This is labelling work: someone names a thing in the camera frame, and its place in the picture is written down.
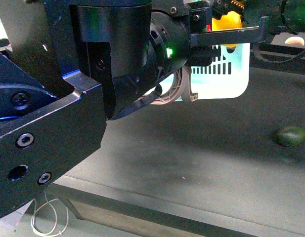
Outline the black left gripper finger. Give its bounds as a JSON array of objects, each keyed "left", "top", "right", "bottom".
[{"left": 190, "top": 16, "right": 269, "bottom": 47}]

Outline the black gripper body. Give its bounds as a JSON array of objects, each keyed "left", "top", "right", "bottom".
[{"left": 184, "top": 0, "right": 240, "bottom": 67}]

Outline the yellow mango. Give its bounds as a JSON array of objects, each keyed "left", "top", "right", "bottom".
[{"left": 211, "top": 10, "right": 243, "bottom": 48}]

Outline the light blue plastic basket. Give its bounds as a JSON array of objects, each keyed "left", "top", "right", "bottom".
[{"left": 152, "top": 43, "right": 250, "bottom": 105}]

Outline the pink peach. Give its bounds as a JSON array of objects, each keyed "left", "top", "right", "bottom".
[{"left": 285, "top": 36, "right": 305, "bottom": 46}]

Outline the green avocado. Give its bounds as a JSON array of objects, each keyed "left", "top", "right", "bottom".
[{"left": 275, "top": 126, "right": 305, "bottom": 147}]

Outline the white string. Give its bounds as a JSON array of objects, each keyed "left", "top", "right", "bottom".
[{"left": 30, "top": 192, "right": 69, "bottom": 236}]

